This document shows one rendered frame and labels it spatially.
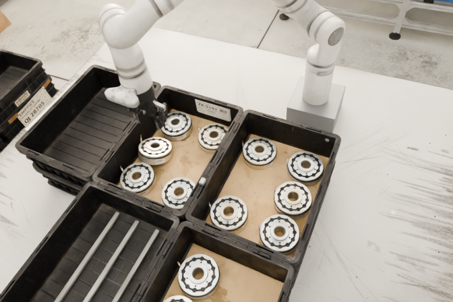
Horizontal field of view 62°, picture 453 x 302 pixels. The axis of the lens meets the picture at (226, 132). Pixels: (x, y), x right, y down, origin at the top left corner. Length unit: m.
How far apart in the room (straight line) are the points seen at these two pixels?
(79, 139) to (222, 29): 1.91
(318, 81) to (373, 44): 1.71
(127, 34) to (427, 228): 0.99
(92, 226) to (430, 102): 1.25
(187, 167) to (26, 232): 0.57
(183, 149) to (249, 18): 2.06
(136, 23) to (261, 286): 0.68
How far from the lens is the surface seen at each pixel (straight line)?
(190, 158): 1.18
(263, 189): 1.10
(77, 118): 1.43
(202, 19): 3.18
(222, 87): 1.55
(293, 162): 1.12
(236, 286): 1.00
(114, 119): 1.37
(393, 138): 1.44
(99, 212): 1.17
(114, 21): 0.81
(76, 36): 3.36
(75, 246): 1.15
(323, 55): 1.18
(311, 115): 1.32
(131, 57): 0.87
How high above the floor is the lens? 1.79
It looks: 51 degrees down
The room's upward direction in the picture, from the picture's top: 8 degrees counter-clockwise
